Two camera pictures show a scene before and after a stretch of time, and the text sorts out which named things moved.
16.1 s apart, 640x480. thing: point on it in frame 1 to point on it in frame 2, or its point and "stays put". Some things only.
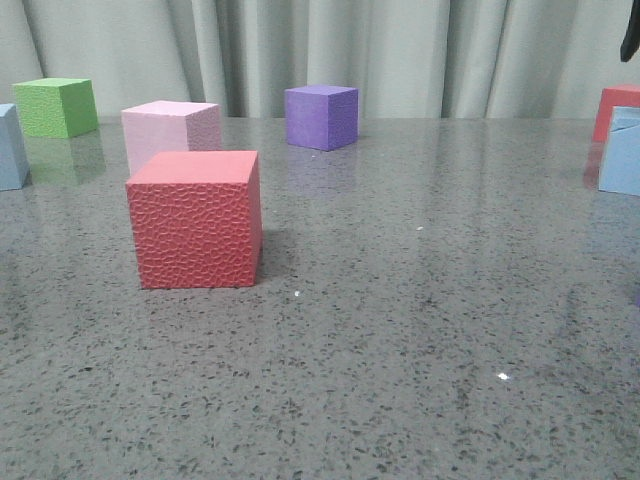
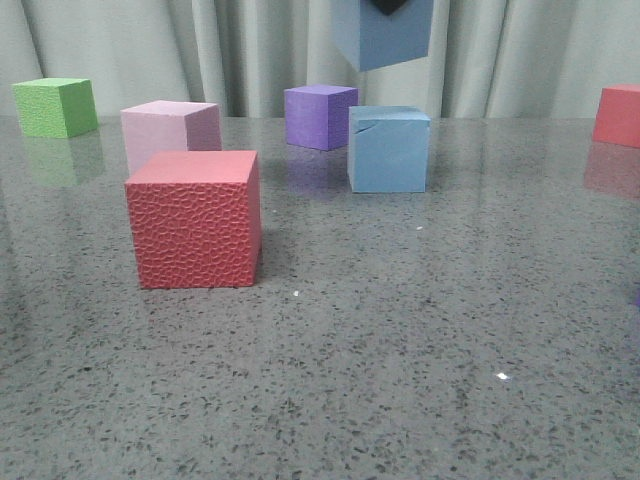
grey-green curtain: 406,58 stays put
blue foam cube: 14,172 to 372,39
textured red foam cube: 196,218 stays put
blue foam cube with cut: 620,157 to 388,148
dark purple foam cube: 322,117 stays put
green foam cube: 56,107 stays put
